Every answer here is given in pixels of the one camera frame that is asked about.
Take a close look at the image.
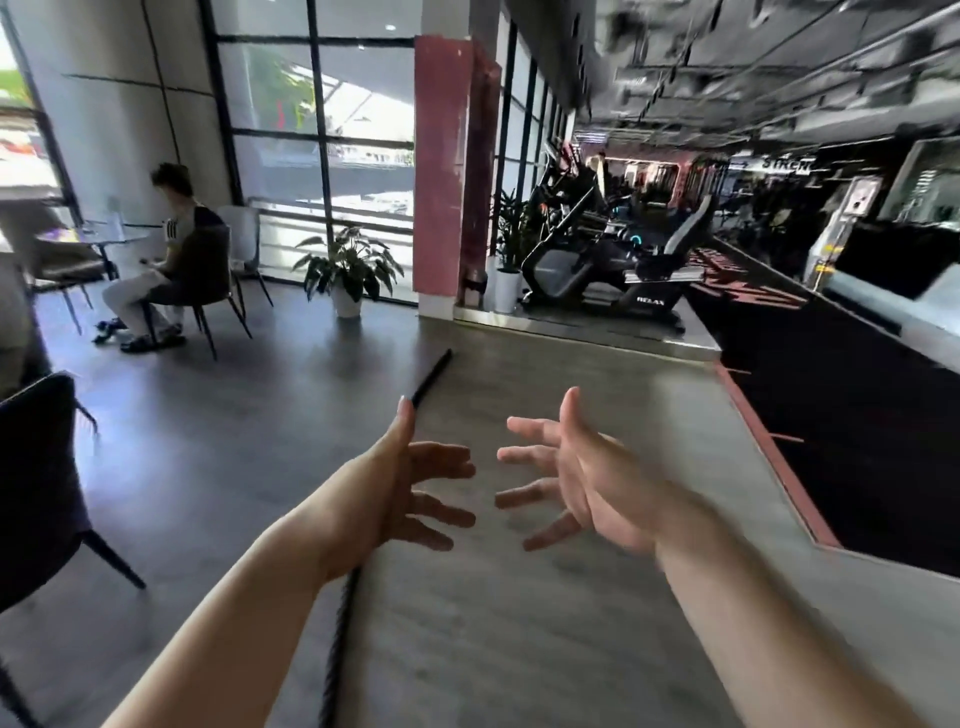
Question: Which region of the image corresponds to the person's right hand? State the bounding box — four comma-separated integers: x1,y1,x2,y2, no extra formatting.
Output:
494,386,722,559

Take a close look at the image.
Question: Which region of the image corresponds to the person's left hand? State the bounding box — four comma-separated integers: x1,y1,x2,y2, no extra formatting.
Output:
288,397,478,586

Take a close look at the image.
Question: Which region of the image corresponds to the thick black twisted rope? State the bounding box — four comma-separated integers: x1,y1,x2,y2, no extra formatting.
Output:
318,348,457,728

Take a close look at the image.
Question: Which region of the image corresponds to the person's left forearm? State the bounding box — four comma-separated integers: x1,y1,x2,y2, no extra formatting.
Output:
104,509,335,728

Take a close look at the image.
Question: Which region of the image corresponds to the person's right forearm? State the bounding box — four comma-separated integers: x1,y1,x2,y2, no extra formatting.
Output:
654,509,931,728

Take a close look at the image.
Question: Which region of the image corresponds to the grey raised platform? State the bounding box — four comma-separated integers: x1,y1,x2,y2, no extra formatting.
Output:
453,296,724,364

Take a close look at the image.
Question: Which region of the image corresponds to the black exercise bike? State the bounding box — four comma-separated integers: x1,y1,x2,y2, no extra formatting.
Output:
519,193,718,335

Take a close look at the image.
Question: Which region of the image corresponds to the tall potted green plant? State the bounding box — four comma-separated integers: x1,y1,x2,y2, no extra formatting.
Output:
485,187,541,316

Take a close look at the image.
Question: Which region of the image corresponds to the black gym floor mat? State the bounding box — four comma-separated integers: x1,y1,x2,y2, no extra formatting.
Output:
683,238,960,580

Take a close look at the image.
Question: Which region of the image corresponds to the dark chair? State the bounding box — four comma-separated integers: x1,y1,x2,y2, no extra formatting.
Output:
142,224,255,363
0,372,149,728

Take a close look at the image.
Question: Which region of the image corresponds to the row of gym machines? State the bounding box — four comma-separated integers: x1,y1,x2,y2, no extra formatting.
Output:
536,142,733,226

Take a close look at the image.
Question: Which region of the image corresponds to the white reception counter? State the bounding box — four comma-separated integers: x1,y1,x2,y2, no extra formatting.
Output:
821,221,960,373

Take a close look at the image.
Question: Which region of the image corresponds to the white standing sign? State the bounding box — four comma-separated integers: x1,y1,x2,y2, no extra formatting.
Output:
803,176,885,294

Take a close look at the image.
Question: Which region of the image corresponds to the red pillar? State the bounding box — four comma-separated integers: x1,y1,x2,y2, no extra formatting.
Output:
412,33,504,320

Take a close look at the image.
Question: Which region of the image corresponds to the round glass table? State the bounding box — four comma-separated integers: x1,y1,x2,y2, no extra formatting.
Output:
35,221,163,283

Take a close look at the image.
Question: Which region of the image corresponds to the brown chair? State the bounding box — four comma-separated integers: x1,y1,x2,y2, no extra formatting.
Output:
0,200,106,337

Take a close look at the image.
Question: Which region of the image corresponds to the large glass window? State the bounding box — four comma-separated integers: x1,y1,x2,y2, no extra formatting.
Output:
198,0,418,305
0,14,76,205

